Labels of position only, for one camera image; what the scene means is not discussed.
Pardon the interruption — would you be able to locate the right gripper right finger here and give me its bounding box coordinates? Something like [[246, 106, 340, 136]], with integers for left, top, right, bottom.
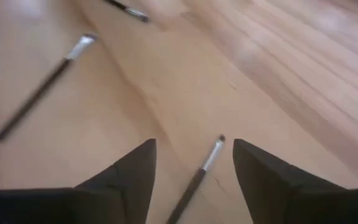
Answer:
[[232, 138, 358, 224]]

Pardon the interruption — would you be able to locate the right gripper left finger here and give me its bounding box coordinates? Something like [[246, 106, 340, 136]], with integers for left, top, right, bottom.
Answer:
[[0, 138, 157, 224]]

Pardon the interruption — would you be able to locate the thin black makeup brush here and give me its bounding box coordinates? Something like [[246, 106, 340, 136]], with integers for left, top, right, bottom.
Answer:
[[103, 0, 152, 24], [165, 134, 227, 224]]

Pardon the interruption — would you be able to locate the angled tip makeup brush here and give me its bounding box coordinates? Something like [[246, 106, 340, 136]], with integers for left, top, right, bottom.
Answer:
[[0, 32, 99, 144]]

